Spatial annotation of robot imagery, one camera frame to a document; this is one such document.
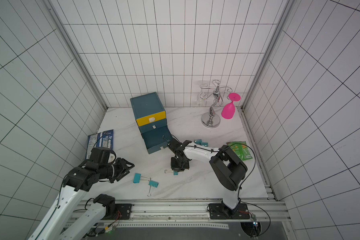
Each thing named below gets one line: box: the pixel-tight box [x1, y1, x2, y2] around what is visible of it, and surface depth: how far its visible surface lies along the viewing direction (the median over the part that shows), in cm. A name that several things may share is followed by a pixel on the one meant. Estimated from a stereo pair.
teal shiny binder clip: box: [147, 180, 159, 197], surface depth 83 cm
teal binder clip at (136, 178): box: [133, 173, 142, 183], surface depth 85 cm
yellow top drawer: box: [136, 111, 167, 127], surface depth 90 cm
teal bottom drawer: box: [141, 125, 173, 155], surface depth 97 cm
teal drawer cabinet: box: [130, 92, 168, 134], surface depth 94 cm
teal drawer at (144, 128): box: [138, 119, 168, 134], surface depth 96 cm
